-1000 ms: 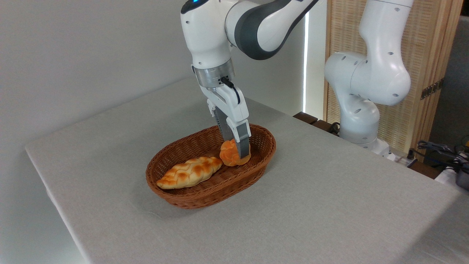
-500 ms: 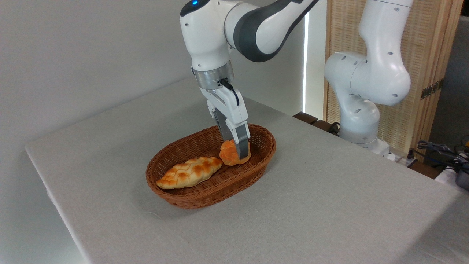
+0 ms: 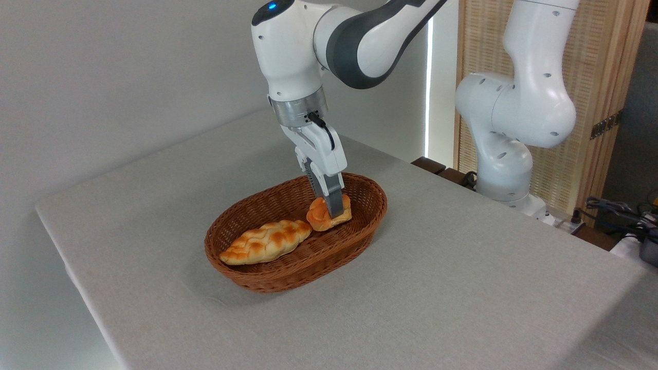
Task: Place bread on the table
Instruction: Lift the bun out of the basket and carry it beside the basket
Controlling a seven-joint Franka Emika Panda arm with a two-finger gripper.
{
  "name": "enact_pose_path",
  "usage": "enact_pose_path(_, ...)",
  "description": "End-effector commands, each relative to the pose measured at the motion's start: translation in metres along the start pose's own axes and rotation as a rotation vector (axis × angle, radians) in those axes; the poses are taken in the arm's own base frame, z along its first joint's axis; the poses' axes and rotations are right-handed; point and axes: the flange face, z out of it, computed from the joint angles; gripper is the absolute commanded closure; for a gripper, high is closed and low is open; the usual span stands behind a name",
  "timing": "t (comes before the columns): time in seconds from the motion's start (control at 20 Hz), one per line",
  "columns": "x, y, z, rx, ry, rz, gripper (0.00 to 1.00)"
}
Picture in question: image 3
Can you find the braided bread loaf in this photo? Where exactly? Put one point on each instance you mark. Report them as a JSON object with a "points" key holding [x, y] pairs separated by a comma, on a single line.
{"points": [[267, 241]]}

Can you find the white power strip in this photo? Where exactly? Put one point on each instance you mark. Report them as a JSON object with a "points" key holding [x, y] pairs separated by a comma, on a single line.
{"points": [[563, 223]]}

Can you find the black screen hinge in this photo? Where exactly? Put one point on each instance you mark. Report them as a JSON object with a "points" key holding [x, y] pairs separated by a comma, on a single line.
{"points": [[606, 125]]}

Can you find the grey tablecloth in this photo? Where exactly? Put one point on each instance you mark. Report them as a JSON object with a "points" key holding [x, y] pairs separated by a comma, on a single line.
{"points": [[462, 288]]}

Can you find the round orange bread roll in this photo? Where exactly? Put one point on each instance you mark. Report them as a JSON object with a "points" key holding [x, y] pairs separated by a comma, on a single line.
{"points": [[318, 218]]}

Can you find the brown wicker basket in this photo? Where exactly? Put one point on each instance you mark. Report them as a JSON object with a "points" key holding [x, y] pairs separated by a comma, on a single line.
{"points": [[288, 280]]}

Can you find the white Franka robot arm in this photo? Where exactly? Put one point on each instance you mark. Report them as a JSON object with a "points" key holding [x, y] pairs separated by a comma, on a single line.
{"points": [[519, 108]]}

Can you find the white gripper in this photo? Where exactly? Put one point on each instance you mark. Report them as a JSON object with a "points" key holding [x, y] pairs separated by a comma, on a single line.
{"points": [[321, 149]]}

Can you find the vertical white light strip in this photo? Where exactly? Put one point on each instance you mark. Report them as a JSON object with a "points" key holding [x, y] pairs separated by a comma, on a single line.
{"points": [[430, 103]]}

